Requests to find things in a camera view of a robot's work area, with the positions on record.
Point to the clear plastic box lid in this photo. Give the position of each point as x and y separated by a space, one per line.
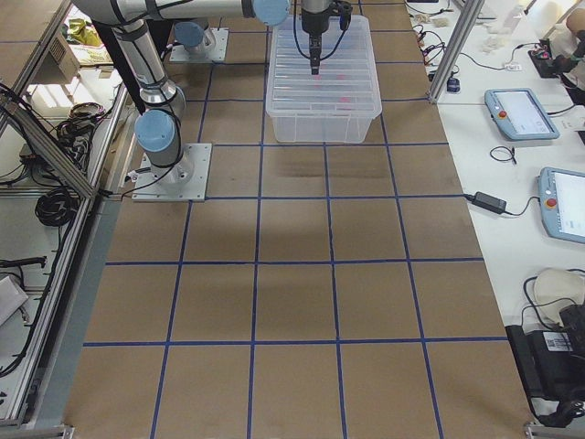
349 72

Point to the near teach pendant tablet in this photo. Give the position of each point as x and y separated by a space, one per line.
561 194

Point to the far teach pendant tablet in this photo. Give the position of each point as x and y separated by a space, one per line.
519 115

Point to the black power adapter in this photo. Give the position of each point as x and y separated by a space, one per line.
488 202

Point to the aluminium frame post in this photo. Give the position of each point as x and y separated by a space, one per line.
454 47

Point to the teach pendant tablet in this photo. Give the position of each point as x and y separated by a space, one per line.
561 194
519 115

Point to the clear plastic storage box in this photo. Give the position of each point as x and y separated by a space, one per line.
314 129

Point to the black device on table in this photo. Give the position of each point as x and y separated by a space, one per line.
551 366

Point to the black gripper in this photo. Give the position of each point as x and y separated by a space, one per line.
313 25

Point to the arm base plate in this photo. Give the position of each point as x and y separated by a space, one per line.
180 55
186 181

